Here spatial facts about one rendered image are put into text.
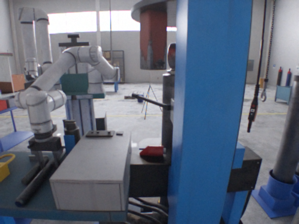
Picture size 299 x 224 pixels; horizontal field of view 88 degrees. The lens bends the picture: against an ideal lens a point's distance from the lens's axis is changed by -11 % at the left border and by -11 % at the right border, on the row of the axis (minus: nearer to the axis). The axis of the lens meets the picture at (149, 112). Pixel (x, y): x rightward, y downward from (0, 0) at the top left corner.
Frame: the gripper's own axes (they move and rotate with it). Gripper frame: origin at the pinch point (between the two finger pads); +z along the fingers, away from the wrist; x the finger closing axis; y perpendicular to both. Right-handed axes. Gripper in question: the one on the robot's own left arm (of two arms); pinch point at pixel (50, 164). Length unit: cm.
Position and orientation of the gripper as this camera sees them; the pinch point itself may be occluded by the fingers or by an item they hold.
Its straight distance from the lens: 92.1
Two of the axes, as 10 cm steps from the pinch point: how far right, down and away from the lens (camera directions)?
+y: 0.4, 2.9, -9.6
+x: 10.0, -0.1, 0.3
